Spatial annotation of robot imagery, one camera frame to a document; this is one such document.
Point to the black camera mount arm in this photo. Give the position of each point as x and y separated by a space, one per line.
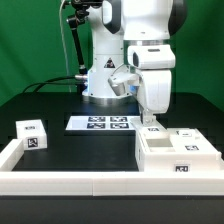
78 36

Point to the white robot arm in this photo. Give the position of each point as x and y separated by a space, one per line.
131 53

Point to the white marker base plate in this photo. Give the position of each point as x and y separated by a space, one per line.
109 123

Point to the white cabinet door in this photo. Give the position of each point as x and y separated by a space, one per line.
151 130
191 141

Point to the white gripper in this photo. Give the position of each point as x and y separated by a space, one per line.
153 93

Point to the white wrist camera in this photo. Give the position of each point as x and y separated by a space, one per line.
120 81

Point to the white cabinet body box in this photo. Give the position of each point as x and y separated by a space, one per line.
158 155

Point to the white u-shaped obstacle frame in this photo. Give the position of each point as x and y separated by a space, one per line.
100 183

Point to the white cabinet top block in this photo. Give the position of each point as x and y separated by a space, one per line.
32 133

